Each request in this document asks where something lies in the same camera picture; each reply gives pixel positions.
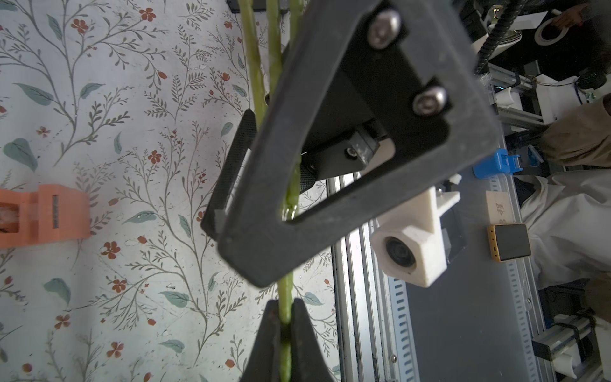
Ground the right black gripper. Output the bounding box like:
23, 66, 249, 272
200, 0, 502, 289

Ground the aluminium rail frame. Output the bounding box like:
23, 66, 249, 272
326, 171, 421, 382

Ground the blue plastic clip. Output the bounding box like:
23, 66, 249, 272
473, 149, 523, 179

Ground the pink flower bouquet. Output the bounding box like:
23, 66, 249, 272
238, 1, 301, 381

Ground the person in white coat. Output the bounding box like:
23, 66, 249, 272
517, 92, 611, 311

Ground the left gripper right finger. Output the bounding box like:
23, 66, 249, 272
291, 299, 334, 382

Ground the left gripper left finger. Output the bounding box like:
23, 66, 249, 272
240, 300, 282, 382

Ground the orange tape dispenser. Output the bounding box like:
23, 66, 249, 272
1, 184, 91, 249

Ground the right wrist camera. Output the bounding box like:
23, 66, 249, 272
370, 173, 467, 288

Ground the yellow black small device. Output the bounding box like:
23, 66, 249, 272
487, 224, 531, 263

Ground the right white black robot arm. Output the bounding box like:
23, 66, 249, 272
200, 1, 523, 287

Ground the white tape roll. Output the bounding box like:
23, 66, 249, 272
534, 19, 569, 46

